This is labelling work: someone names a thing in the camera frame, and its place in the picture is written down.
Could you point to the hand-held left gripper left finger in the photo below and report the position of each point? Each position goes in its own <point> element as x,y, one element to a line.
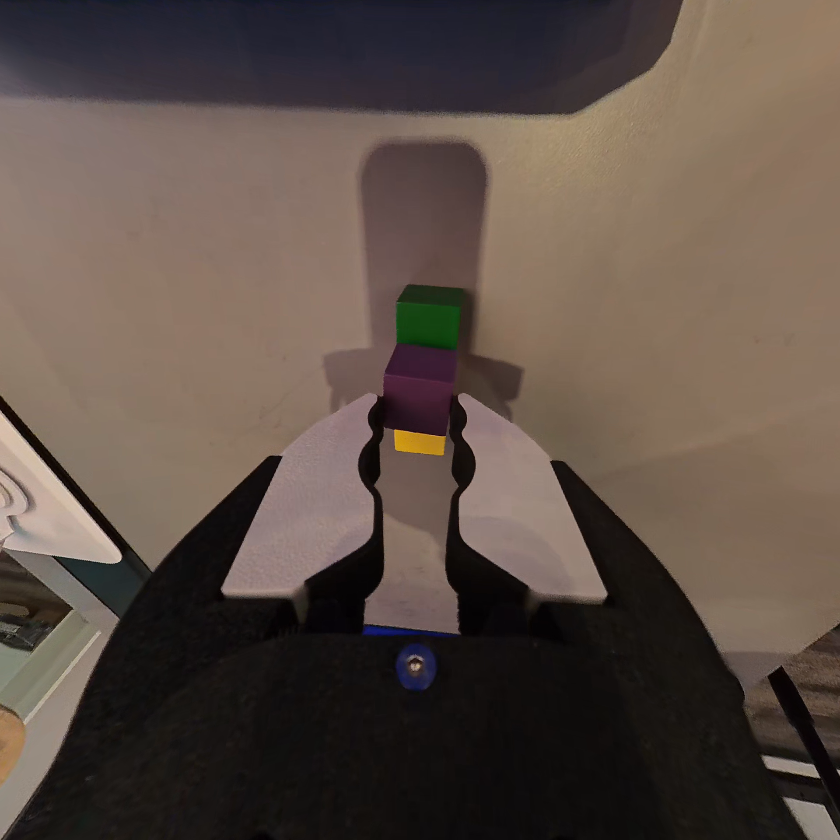
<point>302,525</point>

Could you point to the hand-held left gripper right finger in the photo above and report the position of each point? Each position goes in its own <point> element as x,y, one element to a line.
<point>525,525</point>

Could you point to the yellow wooden cube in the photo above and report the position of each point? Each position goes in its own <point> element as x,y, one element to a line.
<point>420,443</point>

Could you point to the blue plastic bin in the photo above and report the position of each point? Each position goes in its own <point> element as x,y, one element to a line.
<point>407,631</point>
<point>328,26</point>

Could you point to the purple wooden cube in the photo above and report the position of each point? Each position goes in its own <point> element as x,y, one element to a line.
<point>420,394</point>

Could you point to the green wooden cube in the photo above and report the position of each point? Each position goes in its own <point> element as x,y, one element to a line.
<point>430,321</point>

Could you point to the black table leg frame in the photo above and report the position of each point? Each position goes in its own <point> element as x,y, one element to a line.
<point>804,735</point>

